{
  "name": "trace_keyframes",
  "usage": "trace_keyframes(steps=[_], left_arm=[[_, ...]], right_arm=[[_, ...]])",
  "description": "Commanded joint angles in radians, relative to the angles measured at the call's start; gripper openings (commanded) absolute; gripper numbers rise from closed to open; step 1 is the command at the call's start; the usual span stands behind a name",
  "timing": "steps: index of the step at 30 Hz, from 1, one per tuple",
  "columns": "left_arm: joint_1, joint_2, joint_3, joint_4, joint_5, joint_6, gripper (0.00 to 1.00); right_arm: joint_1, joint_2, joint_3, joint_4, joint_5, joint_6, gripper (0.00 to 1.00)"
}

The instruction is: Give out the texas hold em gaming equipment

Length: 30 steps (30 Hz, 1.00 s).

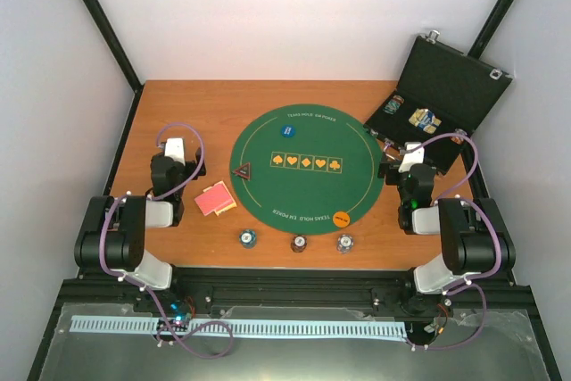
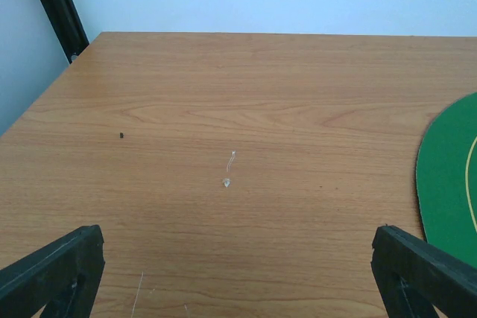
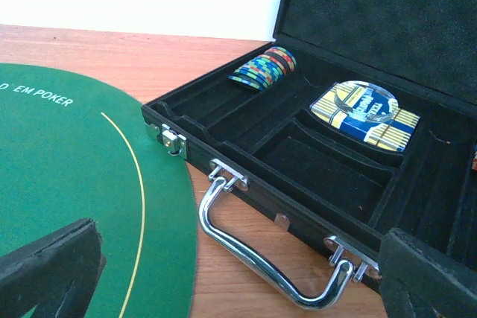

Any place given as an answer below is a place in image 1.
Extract light blue poker chip stack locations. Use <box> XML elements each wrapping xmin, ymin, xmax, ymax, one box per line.
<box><xmin>336</xmin><ymin>234</ymin><xmax>354</xmax><ymax>254</ymax></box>

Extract black red poker chip stack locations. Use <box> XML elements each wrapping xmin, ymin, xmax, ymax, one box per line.
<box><xmin>291</xmin><ymin>236</ymin><xmax>308</xmax><ymax>253</ymax></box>

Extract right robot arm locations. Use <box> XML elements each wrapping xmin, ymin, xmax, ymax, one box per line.
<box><xmin>378</xmin><ymin>154</ymin><xmax>516</xmax><ymax>294</ymax></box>

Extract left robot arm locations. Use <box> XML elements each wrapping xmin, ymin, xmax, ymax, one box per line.
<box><xmin>74</xmin><ymin>148</ymin><xmax>206</xmax><ymax>312</ymax></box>

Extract red-backed playing card deck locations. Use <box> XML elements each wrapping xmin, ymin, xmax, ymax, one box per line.
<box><xmin>194</xmin><ymin>181</ymin><xmax>234</xmax><ymax>216</ymax></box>

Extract yellow playing card box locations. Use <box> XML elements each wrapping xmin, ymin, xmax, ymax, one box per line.
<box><xmin>203</xmin><ymin>181</ymin><xmax>236</xmax><ymax>216</ymax></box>

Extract chips in case right slot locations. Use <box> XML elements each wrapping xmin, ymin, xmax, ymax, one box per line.
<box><xmin>450</xmin><ymin>128</ymin><xmax>468</xmax><ymax>145</ymax></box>

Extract chips in case slot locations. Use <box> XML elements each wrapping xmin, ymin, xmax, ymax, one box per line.
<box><xmin>383</xmin><ymin>95</ymin><xmax>404</xmax><ymax>115</ymax></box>
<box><xmin>450</xmin><ymin>128</ymin><xmax>468</xmax><ymax>145</ymax></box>

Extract blue card deck in case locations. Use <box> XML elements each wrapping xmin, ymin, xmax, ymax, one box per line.
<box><xmin>409</xmin><ymin>108</ymin><xmax>442</xmax><ymax>135</ymax></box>

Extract black triangular all-in marker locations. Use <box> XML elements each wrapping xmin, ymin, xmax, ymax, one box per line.
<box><xmin>232</xmin><ymin>162</ymin><xmax>252</xmax><ymax>180</ymax></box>

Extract orange big blind button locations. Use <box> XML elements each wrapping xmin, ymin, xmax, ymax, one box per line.
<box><xmin>332</xmin><ymin>211</ymin><xmax>351</xmax><ymax>228</ymax></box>

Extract chips in case left slot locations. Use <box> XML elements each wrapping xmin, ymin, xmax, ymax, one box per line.
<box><xmin>383</xmin><ymin>95</ymin><xmax>404</xmax><ymax>115</ymax></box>

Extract black poker case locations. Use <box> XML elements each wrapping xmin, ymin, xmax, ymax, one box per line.
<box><xmin>364</xmin><ymin>35</ymin><xmax>513</xmax><ymax>149</ymax></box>

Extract round green poker mat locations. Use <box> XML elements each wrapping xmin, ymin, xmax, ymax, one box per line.
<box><xmin>229</xmin><ymin>104</ymin><xmax>384</xmax><ymax>236</ymax></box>

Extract blue small blind button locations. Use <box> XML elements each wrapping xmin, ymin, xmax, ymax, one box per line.
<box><xmin>280</xmin><ymin>125</ymin><xmax>296</xmax><ymax>138</ymax></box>

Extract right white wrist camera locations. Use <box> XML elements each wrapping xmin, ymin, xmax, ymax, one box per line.
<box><xmin>398</xmin><ymin>142</ymin><xmax>425</xmax><ymax>173</ymax></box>

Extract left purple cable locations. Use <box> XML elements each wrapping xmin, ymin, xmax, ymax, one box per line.
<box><xmin>98</xmin><ymin>121</ymin><xmax>236</xmax><ymax>359</ymax></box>

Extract black aluminium frame rail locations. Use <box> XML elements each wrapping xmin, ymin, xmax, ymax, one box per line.
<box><xmin>57</xmin><ymin>264</ymin><xmax>534</xmax><ymax>324</ymax></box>

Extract light blue cable duct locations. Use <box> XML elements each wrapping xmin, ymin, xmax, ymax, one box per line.
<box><xmin>69</xmin><ymin>315</ymin><xmax>407</xmax><ymax>342</ymax></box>

